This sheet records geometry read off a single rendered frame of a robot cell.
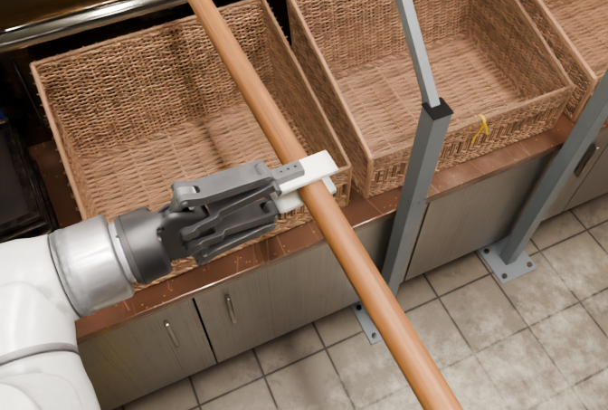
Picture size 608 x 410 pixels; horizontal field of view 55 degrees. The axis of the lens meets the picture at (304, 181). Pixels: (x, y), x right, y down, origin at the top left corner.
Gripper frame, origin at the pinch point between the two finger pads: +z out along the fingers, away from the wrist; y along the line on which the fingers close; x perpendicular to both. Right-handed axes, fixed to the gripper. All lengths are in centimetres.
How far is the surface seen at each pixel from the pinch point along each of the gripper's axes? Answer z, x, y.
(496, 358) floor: 61, 7, 119
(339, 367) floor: 18, -11, 120
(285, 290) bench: 7, -24, 81
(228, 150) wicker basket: 6, -56, 61
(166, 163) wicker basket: -9, -59, 61
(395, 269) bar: 35, -18, 83
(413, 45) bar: 35.4, -28.6, 16.5
